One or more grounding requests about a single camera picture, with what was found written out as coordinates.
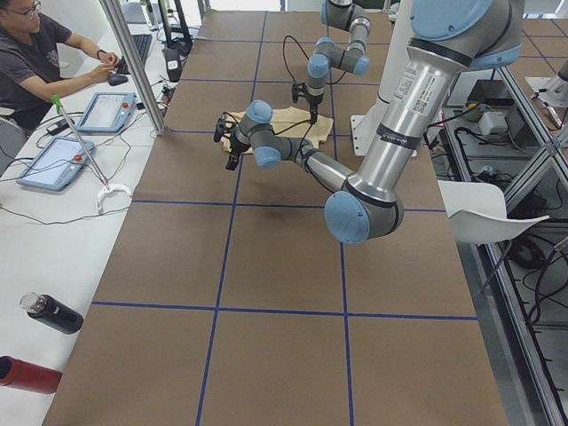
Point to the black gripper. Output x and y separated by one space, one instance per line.
313 102
236 148

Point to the cream long-sleeve printed shirt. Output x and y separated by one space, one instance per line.
302 126

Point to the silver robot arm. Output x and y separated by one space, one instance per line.
349 17
447 38

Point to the black monitor stand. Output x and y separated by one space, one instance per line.
177 35

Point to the upper blue teach pendant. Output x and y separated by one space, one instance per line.
107 113

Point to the blue teach pendant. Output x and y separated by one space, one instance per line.
56 166
107 113

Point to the black computer mouse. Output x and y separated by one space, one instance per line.
117 79

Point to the black keyboard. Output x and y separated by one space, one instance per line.
142 43

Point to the lower blue teach pendant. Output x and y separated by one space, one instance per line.
56 166

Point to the white plastic chair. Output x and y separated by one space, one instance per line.
478 214

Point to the seated man grey shirt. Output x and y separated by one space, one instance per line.
30 72

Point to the black water bottle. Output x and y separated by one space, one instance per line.
51 312

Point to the red bottle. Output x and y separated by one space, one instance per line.
26 376

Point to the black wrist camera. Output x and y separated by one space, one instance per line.
298 91
224 127

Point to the aluminium side frame rails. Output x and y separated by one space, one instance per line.
520 289

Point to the aluminium frame post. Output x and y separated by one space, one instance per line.
113 12

